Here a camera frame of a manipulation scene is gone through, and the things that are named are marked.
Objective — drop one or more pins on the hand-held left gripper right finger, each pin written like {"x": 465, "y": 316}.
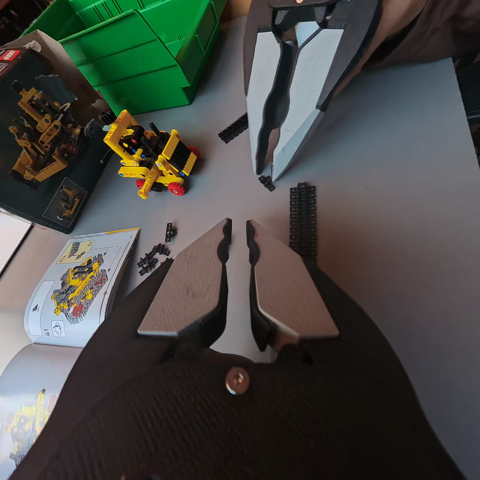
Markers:
{"x": 292, "y": 296}

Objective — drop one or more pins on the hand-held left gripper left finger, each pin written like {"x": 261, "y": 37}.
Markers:
{"x": 187, "y": 292}

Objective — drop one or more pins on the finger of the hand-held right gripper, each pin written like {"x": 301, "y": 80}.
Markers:
{"x": 307, "y": 93}
{"x": 258, "y": 93}

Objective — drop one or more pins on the black lego track strip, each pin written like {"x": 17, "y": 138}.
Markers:
{"x": 232, "y": 129}
{"x": 303, "y": 221}

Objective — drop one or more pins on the pile of track pieces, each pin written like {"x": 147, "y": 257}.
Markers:
{"x": 148, "y": 262}

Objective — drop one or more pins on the single black track link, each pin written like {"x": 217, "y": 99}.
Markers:
{"x": 267, "y": 183}

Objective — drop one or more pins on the yellow lego bulldozer model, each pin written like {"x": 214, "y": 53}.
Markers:
{"x": 129, "y": 129}

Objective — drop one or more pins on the lego instruction booklet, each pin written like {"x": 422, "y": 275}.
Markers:
{"x": 41, "y": 300}

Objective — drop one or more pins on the dark cardboard lego box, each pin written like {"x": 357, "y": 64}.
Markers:
{"x": 37, "y": 112}

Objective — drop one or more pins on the green plastic bin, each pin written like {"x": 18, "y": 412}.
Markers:
{"x": 142, "y": 67}

